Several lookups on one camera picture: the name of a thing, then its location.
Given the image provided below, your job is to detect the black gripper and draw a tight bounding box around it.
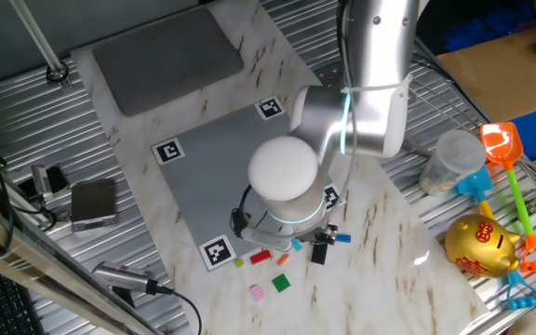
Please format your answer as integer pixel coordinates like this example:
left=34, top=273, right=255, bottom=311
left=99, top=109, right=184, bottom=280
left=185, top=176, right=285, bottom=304
left=301, top=222, right=342, bottom=248

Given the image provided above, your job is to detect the black Lego brick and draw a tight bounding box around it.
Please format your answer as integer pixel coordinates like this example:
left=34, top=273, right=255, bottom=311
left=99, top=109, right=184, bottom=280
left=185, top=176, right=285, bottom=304
left=310, top=243, right=329, bottom=266

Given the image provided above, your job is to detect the green Lego plate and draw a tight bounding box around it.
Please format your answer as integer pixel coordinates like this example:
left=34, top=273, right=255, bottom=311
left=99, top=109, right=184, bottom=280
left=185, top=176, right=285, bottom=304
left=271, top=273, right=292, bottom=294

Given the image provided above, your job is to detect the red Lego brick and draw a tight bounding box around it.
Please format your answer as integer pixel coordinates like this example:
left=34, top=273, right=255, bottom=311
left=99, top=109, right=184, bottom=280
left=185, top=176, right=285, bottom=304
left=249, top=249, right=273, bottom=266

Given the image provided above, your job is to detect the grey Lego baseplate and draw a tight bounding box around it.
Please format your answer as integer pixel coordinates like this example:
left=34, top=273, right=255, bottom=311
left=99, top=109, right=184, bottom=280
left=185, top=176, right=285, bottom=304
left=150, top=96, right=347, bottom=272

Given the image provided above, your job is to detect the black white ArUco marker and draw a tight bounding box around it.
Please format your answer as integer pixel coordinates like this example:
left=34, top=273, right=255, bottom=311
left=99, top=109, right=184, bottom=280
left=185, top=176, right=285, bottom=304
left=150, top=137, right=187, bottom=166
left=197, top=234, right=238, bottom=272
left=323, top=183, right=347, bottom=211
left=254, top=96, right=287, bottom=121

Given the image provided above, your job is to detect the clear plastic cup with bricks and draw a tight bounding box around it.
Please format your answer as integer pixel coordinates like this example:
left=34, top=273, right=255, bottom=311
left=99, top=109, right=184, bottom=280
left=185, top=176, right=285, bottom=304
left=419, top=128, right=487, bottom=197

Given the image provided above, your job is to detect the gold piggy bank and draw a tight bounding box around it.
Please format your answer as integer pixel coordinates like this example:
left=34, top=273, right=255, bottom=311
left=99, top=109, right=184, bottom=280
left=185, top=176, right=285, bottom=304
left=444, top=213, right=523, bottom=280

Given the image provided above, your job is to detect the brown cardboard box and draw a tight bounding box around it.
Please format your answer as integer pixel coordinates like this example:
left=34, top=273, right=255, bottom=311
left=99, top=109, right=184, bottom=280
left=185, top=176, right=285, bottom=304
left=436, top=20, right=536, bottom=123

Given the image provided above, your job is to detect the silver digital scale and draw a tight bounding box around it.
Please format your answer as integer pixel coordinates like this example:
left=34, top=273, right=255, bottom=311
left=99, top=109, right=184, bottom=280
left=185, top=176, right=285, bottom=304
left=70, top=178, right=119, bottom=234

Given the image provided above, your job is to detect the grey fabric pad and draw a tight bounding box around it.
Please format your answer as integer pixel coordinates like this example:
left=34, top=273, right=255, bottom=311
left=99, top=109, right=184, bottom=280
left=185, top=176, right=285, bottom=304
left=91, top=5, right=245, bottom=117

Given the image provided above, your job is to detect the blue fuzzy fabric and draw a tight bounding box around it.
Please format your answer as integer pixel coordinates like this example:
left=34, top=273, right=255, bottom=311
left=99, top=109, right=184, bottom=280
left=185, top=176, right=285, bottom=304
left=443, top=0, right=536, bottom=52

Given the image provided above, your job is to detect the silver metal pole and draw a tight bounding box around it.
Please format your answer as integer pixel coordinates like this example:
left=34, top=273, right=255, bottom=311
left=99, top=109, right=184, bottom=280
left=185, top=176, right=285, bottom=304
left=9, top=0, right=72, bottom=89

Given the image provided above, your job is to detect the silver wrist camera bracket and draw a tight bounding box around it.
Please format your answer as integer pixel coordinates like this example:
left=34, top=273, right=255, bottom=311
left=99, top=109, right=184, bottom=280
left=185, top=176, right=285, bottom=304
left=229, top=207, right=300, bottom=252

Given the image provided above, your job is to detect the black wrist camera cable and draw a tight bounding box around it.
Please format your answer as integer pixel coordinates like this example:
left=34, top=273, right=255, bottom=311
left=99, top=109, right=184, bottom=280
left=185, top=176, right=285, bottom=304
left=230, top=184, right=269, bottom=238

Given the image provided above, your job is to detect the grey robot conduit cable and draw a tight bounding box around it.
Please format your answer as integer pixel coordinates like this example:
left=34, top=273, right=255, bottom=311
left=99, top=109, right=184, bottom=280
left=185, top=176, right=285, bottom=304
left=405, top=132, right=435, bottom=157

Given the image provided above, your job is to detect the perforated metal robot base plate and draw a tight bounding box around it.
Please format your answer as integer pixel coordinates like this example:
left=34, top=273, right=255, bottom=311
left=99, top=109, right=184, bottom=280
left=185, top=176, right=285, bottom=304
left=316, top=62, right=349, bottom=89

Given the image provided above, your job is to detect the blue toy shovel yellow handle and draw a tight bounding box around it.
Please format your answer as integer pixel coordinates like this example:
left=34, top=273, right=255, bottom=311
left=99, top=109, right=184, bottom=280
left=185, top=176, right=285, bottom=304
left=451, top=165, right=536, bottom=312

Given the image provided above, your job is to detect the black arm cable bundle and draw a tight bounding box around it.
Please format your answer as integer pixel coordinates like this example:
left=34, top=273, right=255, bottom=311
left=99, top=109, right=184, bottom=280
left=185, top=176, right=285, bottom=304
left=339, top=0, right=352, bottom=90

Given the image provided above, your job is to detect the orange toy shovel green handle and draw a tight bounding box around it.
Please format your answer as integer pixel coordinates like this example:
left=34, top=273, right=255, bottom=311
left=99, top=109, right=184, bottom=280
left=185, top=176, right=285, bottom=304
left=479, top=121, right=536, bottom=274

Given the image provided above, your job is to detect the silver depth camera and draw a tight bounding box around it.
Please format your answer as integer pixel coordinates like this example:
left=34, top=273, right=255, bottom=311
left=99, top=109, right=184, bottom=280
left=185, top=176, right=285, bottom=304
left=91, top=261, right=160, bottom=295

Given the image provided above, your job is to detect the aluminium frame bar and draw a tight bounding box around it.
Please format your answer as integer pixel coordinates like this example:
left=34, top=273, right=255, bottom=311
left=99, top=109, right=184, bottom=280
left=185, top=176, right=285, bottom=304
left=0, top=190, right=162, bottom=335

